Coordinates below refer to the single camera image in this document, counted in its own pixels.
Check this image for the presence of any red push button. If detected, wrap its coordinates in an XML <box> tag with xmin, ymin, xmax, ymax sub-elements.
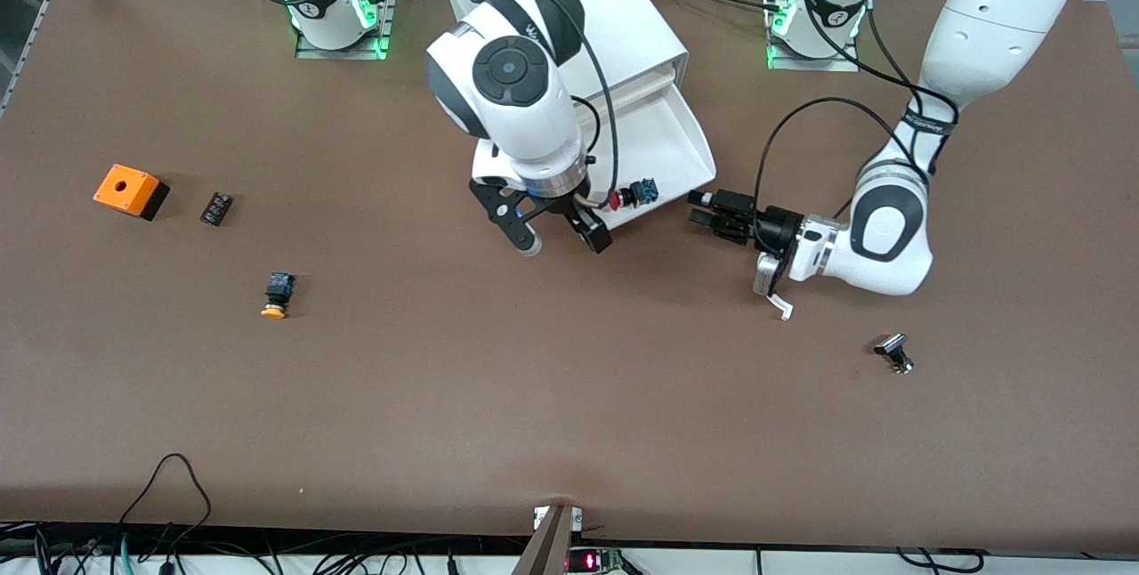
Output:
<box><xmin>609</xmin><ymin>176</ymin><xmax>660</xmax><ymax>212</ymax></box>

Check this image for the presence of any white drawer cabinet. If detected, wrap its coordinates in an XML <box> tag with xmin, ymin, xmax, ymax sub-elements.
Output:
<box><xmin>440</xmin><ymin>0</ymin><xmax>691</xmax><ymax>126</ymax></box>

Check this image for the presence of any yellow push button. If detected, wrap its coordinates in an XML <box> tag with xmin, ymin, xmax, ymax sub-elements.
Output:
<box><xmin>260</xmin><ymin>271</ymin><xmax>296</xmax><ymax>320</ymax></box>

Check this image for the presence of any orange button box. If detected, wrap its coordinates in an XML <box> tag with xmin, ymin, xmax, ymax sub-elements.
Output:
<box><xmin>93</xmin><ymin>164</ymin><xmax>171</xmax><ymax>222</ymax></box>

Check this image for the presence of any device with red display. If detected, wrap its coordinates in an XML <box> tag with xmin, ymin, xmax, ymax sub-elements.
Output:
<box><xmin>567</xmin><ymin>547</ymin><xmax>626</xmax><ymax>575</ymax></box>

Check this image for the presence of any black key switch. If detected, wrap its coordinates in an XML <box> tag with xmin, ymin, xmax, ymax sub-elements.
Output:
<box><xmin>873</xmin><ymin>334</ymin><xmax>916</xmax><ymax>376</ymax></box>

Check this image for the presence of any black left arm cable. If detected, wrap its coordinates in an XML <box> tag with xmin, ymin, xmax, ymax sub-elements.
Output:
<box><xmin>753</xmin><ymin>0</ymin><xmax>962</xmax><ymax>242</ymax></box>

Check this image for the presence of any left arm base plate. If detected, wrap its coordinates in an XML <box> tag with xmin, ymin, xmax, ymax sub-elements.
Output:
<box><xmin>765</xmin><ymin>0</ymin><xmax>861</xmax><ymax>73</ymax></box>

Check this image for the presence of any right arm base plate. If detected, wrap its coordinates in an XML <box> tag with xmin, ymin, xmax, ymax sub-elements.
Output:
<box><xmin>295</xmin><ymin>0</ymin><xmax>398</xmax><ymax>61</ymax></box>

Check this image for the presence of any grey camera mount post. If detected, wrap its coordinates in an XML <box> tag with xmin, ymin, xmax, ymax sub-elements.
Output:
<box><xmin>512</xmin><ymin>504</ymin><xmax>585</xmax><ymax>575</ymax></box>

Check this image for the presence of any black looped cable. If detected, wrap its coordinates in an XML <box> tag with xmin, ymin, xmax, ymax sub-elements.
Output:
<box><xmin>116</xmin><ymin>453</ymin><xmax>214</xmax><ymax>558</ymax></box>

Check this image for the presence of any black cable bundle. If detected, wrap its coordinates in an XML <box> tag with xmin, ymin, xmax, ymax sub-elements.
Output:
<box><xmin>0</xmin><ymin>520</ymin><xmax>535</xmax><ymax>575</ymax></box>

